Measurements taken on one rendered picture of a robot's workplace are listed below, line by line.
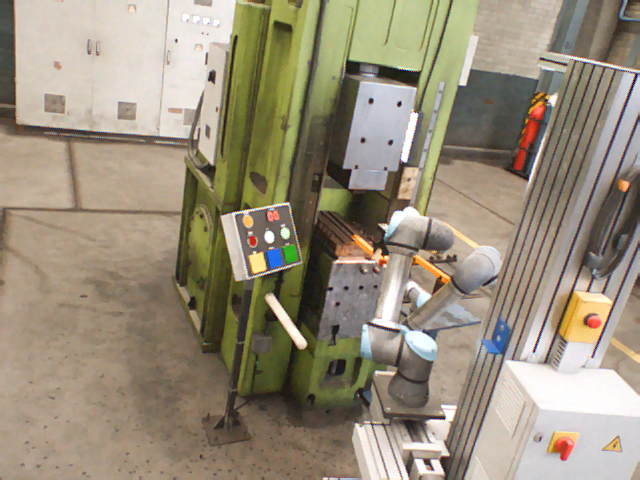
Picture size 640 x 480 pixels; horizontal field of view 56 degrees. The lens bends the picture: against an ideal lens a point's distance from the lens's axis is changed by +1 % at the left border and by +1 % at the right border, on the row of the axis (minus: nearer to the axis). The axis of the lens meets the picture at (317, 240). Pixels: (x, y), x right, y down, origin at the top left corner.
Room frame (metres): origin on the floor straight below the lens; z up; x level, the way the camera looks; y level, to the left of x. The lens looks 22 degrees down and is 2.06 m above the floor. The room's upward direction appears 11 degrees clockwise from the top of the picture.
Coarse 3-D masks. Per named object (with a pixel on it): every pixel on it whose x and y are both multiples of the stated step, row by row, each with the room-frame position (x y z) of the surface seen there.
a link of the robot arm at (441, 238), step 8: (432, 224) 1.99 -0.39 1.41; (440, 224) 2.00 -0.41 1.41; (432, 232) 1.97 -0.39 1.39; (440, 232) 1.98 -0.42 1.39; (448, 232) 2.00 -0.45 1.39; (432, 240) 1.97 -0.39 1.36; (440, 240) 1.97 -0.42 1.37; (448, 240) 1.99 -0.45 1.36; (432, 248) 1.98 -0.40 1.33; (440, 248) 1.99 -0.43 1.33; (448, 248) 2.02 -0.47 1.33
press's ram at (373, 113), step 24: (360, 96) 2.71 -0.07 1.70; (384, 96) 2.77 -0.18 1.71; (408, 96) 2.83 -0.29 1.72; (336, 120) 2.84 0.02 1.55; (360, 120) 2.72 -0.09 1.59; (384, 120) 2.78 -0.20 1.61; (408, 120) 2.84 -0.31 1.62; (336, 144) 2.80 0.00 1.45; (360, 144) 2.73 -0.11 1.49; (384, 144) 2.79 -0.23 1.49; (360, 168) 2.75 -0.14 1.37; (384, 168) 2.83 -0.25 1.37
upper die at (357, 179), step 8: (328, 160) 2.95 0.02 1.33; (328, 168) 2.93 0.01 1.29; (336, 168) 2.86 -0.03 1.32; (336, 176) 2.85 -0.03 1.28; (344, 176) 2.78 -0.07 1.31; (352, 176) 2.73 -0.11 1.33; (360, 176) 2.75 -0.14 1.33; (368, 176) 2.77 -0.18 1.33; (376, 176) 2.79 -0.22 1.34; (384, 176) 2.81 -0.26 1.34; (344, 184) 2.76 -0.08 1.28; (352, 184) 2.73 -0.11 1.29; (360, 184) 2.75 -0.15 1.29; (368, 184) 2.78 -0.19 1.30; (376, 184) 2.80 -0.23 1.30; (384, 184) 2.82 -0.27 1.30
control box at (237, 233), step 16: (256, 208) 2.40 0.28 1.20; (272, 208) 2.47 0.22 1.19; (288, 208) 2.54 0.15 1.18; (224, 224) 2.31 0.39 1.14; (240, 224) 2.30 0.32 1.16; (256, 224) 2.36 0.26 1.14; (272, 224) 2.43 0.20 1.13; (288, 224) 2.51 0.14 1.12; (240, 240) 2.26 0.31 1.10; (256, 240) 2.32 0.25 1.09; (288, 240) 2.47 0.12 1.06; (240, 256) 2.24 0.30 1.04; (240, 272) 2.24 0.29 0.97; (256, 272) 2.26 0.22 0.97
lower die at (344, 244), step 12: (324, 216) 3.07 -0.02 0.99; (336, 216) 3.10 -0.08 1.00; (324, 228) 2.92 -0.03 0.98; (336, 228) 2.92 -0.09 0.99; (348, 228) 2.94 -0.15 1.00; (336, 240) 2.78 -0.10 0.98; (348, 240) 2.79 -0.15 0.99; (336, 252) 2.73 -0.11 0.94; (348, 252) 2.76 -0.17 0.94; (360, 252) 2.79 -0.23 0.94
